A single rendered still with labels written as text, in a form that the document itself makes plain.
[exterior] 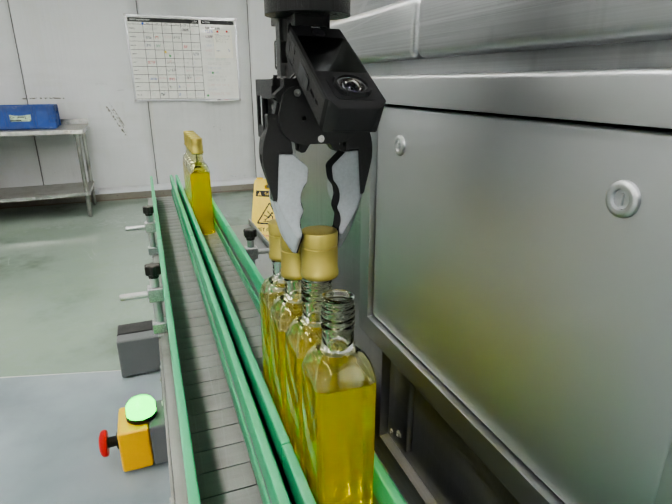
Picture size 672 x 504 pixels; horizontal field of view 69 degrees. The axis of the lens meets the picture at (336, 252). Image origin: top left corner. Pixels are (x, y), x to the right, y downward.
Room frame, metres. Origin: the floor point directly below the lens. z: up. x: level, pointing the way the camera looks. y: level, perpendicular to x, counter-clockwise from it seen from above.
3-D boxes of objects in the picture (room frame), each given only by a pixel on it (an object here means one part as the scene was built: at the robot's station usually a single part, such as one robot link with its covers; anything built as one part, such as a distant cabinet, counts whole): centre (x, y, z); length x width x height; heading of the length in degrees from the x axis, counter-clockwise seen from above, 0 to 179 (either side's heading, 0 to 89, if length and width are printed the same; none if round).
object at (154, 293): (0.80, 0.34, 0.94); 0.07 x 0.04 x 0.13; 111
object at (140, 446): (0.64, 0.30, 0.79); 0.07 x 0.07 x 0.07; 21
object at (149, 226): (1.23, 0.51, 0.94); 0.07 x 0.04 x 0.13; 111
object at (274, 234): (0.55, 0.06, 1.14); 0.04 x 0.04 x 0.04
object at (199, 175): (1.44, 0.40, 1.02); 0.06 x 0.06 x 0.28; 21
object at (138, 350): (0.90, 0.40, 0.79); 0.08 x 0.08 x 0.08; 21
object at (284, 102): (0.46, 0.03, 1.32); 0.09 x 0.08 x 0.12; 22
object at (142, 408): (0.64, 0.30, 0.84); 0.05 x 0.05 x 0.03
